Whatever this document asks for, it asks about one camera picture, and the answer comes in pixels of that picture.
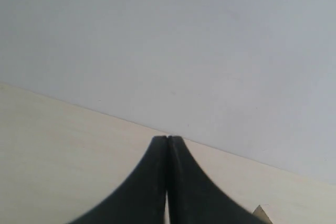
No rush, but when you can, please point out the large wooden cube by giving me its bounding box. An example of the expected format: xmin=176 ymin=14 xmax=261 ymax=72
xmin=253 ymin=205 xmax=273 ymax=224

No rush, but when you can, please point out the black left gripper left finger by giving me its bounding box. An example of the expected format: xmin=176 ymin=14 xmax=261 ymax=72
xmin=72 ymin=136 xmax=168 ymax=224

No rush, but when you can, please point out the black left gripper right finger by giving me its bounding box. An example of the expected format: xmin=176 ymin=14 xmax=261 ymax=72
xmin=166 ymin=136 xmax=263 ymax=224

